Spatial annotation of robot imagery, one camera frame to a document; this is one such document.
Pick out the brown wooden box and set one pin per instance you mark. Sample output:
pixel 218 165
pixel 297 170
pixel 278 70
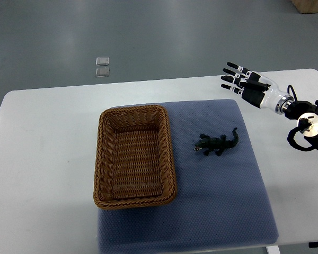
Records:
pixel 306 6

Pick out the dark green toy crocodile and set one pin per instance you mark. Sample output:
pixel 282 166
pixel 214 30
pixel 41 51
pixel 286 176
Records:
pixel 219 145

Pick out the brown wicker basket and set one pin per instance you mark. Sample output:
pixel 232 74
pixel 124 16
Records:
pixel 134 164

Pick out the blue grey table mat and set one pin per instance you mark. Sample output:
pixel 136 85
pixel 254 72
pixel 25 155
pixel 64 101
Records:
pixel 221 202

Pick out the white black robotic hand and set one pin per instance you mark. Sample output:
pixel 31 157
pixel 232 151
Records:
pixel 255 88

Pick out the white table leg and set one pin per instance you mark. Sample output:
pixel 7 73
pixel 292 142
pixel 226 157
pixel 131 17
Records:
pixel 273 250

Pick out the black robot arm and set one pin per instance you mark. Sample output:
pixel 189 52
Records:
pixel 306 115

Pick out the upper floor socket plate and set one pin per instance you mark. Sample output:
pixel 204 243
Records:
pixel 102 61

